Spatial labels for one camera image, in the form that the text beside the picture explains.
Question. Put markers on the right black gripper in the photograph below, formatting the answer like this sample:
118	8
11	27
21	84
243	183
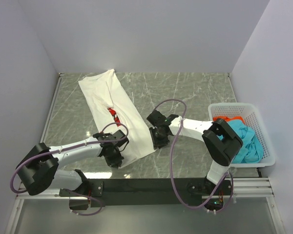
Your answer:
156	143

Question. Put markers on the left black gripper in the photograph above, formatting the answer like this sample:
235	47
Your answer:
115	162

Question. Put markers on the white red-print t-shirt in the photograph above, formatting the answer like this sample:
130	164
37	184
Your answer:
108	102

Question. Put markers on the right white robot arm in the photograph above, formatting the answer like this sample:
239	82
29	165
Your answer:
221	140

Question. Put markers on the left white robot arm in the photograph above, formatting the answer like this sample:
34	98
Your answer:
41	169

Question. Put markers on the orange t-shirt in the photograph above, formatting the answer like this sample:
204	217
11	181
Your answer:
227	119

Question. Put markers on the white plastic laundry basket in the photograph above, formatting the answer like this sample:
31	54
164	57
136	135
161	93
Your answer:
253	119

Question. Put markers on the blue t-shirt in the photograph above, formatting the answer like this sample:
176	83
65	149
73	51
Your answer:
252	151

